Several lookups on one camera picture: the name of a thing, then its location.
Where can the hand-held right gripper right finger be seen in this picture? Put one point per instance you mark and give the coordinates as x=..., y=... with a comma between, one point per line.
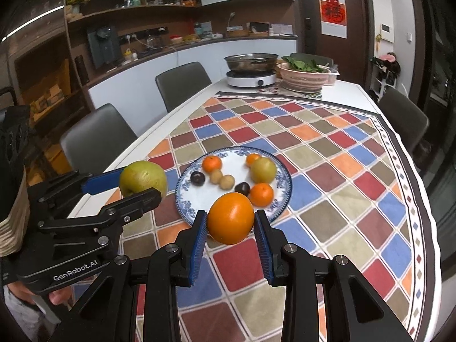
x=262, y=245

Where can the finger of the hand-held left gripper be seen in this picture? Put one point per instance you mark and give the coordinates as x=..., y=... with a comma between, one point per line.
x=139, y=201
x=103, y=182

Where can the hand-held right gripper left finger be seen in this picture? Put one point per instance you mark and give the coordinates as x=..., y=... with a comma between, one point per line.
x=199, y=245

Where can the green pear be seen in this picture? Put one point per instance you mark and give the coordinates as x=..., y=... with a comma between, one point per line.
x=142, y=178

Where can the large orange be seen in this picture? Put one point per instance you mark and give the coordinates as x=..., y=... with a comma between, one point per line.
x=231, y=218

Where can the blue patterned white plate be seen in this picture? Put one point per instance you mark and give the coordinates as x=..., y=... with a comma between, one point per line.
x=213, y=203

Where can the small dark plum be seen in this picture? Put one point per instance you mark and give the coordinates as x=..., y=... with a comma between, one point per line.
x=242, y=188

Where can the dark purple plum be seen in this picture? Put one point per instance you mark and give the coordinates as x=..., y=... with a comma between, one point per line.
x=197, y=178

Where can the small tangerine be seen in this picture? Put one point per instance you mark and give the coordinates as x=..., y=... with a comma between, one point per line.
x=253, y=158

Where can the person's left forearm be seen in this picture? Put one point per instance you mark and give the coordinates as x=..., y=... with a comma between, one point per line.
x=12, y=213

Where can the person's left hand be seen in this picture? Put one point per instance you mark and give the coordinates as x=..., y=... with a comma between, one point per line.
x=60, y=295

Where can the grey dining chair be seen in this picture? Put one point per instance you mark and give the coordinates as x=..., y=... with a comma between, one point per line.
x=402, y=117
x=320, y=58
x=96, y=135
x=183, y=85

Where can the person's grey clothing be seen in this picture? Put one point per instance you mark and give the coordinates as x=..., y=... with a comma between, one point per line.
x=21, y=319

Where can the yellow pear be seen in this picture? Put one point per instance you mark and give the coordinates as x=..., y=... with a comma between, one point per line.
x=264, y=170

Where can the colourful checkered tablecloth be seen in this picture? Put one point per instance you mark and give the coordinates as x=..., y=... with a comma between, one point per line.
x=338, y=171

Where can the wooden shelf unit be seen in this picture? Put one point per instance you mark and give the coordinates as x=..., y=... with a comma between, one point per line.
x=46, y=89

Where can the black thermos bottle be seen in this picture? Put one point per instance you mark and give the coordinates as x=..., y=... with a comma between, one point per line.
x=82, y=70

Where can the grey water dispenser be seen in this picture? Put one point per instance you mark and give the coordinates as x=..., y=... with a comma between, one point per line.
x=104, y=48

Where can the white curved sideboard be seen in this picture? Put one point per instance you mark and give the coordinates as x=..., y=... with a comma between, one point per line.
x=213, y=57

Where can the white induction cooker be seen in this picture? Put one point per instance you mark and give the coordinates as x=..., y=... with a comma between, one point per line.
x=249, y=79

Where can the pink plastic basket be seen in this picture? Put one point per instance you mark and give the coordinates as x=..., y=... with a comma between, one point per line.
x=302, y=80

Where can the steel hot pot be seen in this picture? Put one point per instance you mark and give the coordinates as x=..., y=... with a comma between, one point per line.
x=249, y=62

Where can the white plastic container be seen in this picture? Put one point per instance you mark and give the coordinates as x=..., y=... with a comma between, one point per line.
x=333, y=76

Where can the green leafy vegetables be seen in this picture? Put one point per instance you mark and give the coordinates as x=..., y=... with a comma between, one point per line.
x=302, y=65

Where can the black tablet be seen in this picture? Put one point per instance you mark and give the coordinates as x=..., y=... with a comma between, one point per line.
x=259, y=28

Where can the dark brown door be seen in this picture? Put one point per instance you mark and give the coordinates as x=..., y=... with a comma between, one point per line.
x=356, y=57

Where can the rack with clothes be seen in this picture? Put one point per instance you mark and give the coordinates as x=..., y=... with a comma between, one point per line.
x=386, y=71

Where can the white card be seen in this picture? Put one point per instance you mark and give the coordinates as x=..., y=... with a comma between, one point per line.
x=282, y=29

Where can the white intercom panel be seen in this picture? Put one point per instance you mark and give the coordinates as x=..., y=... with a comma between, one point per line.
x=387, y=32

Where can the red and white wall poster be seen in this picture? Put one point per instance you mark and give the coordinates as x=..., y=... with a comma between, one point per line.
x=333, y=12

